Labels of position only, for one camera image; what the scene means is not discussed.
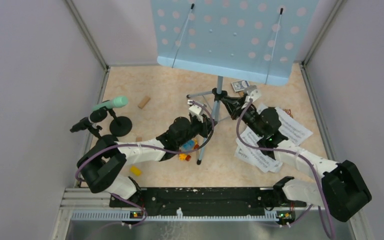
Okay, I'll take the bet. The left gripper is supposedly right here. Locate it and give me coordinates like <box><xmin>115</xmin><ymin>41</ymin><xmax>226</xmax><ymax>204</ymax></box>
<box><xmin>177</xmin><ymin>114</ymin><xmax>218</xmax><ymax>148</ymax></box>

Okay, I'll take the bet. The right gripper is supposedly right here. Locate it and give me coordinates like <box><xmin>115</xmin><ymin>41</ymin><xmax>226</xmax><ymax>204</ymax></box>
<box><xmin>221</xmin><ymin>96</ymin><xmax>264</xmax><ymax>138</ymax></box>

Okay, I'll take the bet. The sheet music page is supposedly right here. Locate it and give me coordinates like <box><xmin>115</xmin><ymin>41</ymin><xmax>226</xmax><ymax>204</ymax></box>
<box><xmin>274</xmin><ymin>107</ymin><xmax>313</xmax><ymax>146</ymax></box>
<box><xmin>234</xmin><ymin>127</ymin><xmax>282</xmax><ymax>173</ymax></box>

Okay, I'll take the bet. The blue music stand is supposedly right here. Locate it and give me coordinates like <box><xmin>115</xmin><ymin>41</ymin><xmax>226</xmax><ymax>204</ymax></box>
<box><xmin>150</xmin><ymin>0</ymin><xmax>320</xmax><ymax>166</ymax></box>

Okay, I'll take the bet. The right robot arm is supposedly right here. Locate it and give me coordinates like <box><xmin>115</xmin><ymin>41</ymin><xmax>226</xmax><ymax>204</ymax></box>
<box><xmin>220</xmin><ymin>94</ymin><xmax>373</xmax><ymax>222</ymax></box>

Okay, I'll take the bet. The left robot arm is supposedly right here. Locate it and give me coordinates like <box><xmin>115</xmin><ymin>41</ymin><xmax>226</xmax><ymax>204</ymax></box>
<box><xmin>75</xmin><ymin>115</ymin><xmax>216</xmax><ymax>207</ymax></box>

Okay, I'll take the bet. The toy block car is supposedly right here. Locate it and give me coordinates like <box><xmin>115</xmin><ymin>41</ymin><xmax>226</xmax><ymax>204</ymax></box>
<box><xmin>178</xmin><ymin>138</ymin><xmax>200</xmax><ymax>162</ymax></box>

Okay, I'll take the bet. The playing card box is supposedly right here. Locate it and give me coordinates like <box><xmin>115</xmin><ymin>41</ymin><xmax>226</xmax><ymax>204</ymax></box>
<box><xmin>231</xmin><ymin>80</ymin><xmax>250</xmax><ymax>93</ymax></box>

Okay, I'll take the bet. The red owl toy block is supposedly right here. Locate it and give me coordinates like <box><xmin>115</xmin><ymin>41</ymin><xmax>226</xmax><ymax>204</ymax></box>
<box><xmin>284</xmin><ymin>109</ymin><xmax>293</xmax><ymax>118</ymax></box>

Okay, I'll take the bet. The wooden block far left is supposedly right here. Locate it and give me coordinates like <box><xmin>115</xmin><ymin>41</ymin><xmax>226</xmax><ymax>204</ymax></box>
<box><xmin>137</xmin><ymin>95</ymin><xmax>151</xmax><ymax>110</ymax></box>

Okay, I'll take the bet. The yellow toy brick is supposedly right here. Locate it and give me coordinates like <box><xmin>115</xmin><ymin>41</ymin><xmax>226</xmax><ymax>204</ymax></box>
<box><xmin>129</xmin><ymin>165</ymin><xmax>142</xmax><ymax>176</ymax></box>

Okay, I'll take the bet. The mint green microphone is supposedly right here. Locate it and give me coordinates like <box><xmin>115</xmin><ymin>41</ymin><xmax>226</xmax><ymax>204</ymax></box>
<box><xmin>92</xmin><ymin>96</ymin><xmax>133</xmax><ymax>137</ymax></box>

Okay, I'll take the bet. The black microphone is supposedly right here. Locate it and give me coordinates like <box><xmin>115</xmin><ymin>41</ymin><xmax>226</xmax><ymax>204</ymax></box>
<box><xmin>69</xmin><ymin>107</ymin><xmax>118</xmax><ymax>143</ymax></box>

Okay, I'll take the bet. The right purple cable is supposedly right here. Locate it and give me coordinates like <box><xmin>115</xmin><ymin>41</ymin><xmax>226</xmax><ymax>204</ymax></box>
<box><xmin>235</xmin><ymin>98</ymin><xmax>337</xmax><ymax>240</ymax></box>

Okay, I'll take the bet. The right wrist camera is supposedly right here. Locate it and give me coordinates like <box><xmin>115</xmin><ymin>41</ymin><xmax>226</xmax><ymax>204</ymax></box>
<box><xmin>243</xmin><ymin>85</ymin><xmax>262</xmax><ymax>102</ymax></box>

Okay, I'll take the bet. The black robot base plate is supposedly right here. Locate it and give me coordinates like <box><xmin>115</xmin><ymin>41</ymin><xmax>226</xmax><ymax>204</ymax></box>
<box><xmin>109</xmin><ymin>186</ymin><xmax>307</xmax><ymax>226</ymax></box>

